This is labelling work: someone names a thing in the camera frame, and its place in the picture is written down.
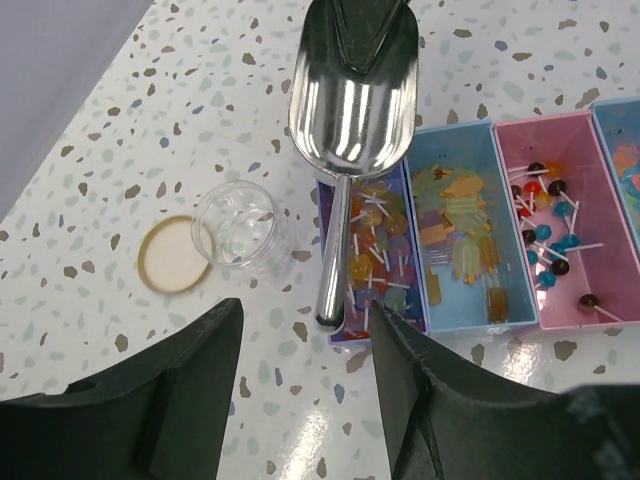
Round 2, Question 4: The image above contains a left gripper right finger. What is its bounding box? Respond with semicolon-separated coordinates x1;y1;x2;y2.
370;303;639;479

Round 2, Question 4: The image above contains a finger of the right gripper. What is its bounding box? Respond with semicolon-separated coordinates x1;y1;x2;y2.
332;0;408;73

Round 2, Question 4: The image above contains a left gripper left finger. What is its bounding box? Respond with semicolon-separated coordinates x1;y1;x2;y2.
1;298;244;479

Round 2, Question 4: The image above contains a metal scoop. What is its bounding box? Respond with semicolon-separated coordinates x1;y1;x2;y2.
288;1;419;331

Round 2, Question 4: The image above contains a purple candy box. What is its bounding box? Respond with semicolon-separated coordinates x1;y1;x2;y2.
329;167;427;345

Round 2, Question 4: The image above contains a pink candy box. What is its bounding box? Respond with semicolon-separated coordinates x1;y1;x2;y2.
494;112;639;330

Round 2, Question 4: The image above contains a light blue candy box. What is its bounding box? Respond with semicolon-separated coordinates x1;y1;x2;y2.
591;97;639;238

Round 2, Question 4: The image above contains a gold jar lid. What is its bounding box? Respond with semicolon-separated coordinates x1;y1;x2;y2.
136;215;212;295

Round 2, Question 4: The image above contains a clear plastic jar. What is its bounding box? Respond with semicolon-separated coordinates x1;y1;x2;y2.
191;180;299;285

